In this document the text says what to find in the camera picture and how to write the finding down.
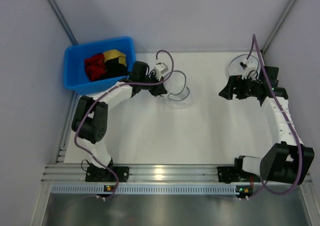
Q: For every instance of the slotted grey cable duct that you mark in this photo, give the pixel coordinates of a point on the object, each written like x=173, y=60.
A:
x=151, y=189

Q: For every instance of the blue plastic bin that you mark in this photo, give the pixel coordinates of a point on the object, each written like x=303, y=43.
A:
x=74, y=76

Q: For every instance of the red lace bra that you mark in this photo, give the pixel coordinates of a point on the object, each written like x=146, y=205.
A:
x=94, y=67

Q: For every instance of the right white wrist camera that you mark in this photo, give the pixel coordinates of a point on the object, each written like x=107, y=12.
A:
x=247, y=65

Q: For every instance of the yellow garment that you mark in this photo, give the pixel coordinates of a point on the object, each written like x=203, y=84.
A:
x=115, y=54

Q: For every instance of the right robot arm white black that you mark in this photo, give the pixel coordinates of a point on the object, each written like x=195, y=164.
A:
x=288, y=160

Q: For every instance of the black garment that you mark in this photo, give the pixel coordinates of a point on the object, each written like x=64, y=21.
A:
x=113, y=68

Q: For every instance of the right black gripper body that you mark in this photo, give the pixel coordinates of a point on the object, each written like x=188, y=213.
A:
x=240, y=87

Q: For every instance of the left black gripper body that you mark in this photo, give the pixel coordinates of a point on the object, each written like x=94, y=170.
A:
x=155, y=86

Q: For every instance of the aluminium frame rail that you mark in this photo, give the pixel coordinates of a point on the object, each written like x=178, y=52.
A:
x=138, y=173

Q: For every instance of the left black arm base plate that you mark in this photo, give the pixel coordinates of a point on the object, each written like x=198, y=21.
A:
x=97, y=174

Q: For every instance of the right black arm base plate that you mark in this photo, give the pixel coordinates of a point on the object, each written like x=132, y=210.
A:
x=233, y=174

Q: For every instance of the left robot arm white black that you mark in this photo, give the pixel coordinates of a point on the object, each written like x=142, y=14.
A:
x=91, y=116

